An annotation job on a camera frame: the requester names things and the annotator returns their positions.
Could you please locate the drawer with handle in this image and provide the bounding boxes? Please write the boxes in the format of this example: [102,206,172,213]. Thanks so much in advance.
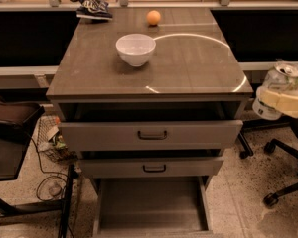
[78,157,224,179]
[60,120,242,151]

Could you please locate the white ceramic bowl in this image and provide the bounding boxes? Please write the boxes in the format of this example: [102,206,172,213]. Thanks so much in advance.
[115,34,156,67]

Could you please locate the open bottom drawer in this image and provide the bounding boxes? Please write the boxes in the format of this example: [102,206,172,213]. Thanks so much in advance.
[92,177,224,238]

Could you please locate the black floor cable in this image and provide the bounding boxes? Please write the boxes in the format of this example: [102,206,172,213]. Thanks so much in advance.
[29,136,71,202]

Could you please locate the top drawer with handle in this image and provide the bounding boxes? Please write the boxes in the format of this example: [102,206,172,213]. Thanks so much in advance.
[60,120,242,151]

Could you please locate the grey drawer cabinet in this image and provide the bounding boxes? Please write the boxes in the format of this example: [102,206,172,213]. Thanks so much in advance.
[45,6,255,238]

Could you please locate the black side table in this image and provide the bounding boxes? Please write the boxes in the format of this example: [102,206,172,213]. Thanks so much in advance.
[0,96,76,238]

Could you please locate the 7up soda can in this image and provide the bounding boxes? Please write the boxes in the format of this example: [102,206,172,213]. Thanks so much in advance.
[252,61,298,120]

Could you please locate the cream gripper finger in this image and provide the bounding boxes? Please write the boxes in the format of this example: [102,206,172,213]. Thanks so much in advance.
[257,86,298,118]

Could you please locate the black office chair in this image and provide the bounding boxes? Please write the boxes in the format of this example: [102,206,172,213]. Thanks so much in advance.
[262,116,298,208]

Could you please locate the wire basket with items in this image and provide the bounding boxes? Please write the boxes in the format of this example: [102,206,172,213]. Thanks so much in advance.
[37,115,76,163]

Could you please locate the orange fruit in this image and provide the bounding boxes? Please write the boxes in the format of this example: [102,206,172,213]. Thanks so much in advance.
[146,10,161,26]

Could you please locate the dark chip bag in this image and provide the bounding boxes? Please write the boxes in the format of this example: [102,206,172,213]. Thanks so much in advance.
[70,0,112,21]

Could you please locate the middle drawer with handle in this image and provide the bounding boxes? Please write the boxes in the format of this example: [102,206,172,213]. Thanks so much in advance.
[78,157,224,179]

